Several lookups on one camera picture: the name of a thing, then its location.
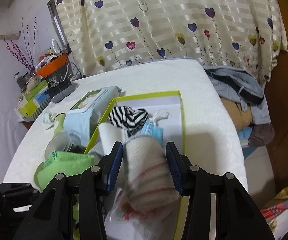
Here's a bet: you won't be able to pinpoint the heart pattern curtain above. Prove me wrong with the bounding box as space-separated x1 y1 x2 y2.
55 0 288 83

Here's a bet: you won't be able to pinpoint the colourful quilt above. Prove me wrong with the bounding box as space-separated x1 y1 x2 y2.
261 187 288 239

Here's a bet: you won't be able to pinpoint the pile of clothes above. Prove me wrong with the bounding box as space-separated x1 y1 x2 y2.
204 66 275 147

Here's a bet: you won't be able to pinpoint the striped storage tray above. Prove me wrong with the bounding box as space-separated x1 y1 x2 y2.
19 98 51 122

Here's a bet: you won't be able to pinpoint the clear round lidded container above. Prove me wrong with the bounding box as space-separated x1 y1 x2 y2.
44 132 85 159

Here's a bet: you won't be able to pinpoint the pink white sock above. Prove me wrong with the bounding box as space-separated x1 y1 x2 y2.
123 134 179 212

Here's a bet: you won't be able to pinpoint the white towel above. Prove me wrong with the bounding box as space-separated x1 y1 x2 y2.
98 122 128 155

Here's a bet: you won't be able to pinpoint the orange tray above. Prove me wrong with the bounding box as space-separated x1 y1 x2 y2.
36 54 69 78

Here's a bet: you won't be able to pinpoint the blue tissue pack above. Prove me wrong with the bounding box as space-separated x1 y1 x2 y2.
33 92 50 107

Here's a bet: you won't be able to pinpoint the white small sock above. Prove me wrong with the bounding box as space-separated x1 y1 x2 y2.
42 111 58 130

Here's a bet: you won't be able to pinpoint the black grey VR headset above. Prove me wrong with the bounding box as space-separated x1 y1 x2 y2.
45 79 77 103

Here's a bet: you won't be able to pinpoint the wet wipes pack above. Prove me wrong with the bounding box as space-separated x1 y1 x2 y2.
64 86 121 147

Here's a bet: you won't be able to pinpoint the blue face mask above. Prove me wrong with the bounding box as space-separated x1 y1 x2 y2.
140 108 170 146

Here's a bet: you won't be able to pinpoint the green bottle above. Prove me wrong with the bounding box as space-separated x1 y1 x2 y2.
53 113 66 137

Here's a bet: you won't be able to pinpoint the red printed plastic bag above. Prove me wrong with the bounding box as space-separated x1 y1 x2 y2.
104 189 180 239

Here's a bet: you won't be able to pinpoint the green microfiber cloth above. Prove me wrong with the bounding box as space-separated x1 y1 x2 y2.
34 151 96 191

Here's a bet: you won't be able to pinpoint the green cardboard box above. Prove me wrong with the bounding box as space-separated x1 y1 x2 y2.
18 80 48 112

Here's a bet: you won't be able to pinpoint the white bed cover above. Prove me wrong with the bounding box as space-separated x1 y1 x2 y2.
47 59 247 186

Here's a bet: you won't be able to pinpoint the black white striped sock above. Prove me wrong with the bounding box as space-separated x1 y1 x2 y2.
108 106 149 136

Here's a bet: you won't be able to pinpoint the purple decorative twigs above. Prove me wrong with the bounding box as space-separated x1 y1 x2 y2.
4 16 37 75

